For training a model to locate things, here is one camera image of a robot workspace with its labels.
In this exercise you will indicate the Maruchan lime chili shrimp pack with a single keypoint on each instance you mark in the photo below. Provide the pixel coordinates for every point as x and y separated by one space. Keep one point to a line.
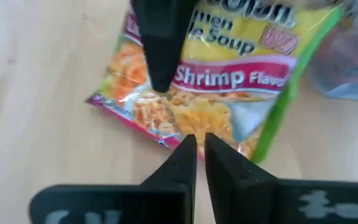
222 102

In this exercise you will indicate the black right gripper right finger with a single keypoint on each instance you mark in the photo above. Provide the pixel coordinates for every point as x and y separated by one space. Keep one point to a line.
238 186

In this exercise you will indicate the dark grey plastic bin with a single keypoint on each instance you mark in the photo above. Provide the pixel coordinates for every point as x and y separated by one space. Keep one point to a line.
346 62

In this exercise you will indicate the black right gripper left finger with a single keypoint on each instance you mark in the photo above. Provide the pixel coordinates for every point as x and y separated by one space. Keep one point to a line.
179 180

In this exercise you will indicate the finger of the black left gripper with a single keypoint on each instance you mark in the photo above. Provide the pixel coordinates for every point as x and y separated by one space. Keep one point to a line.
163 40

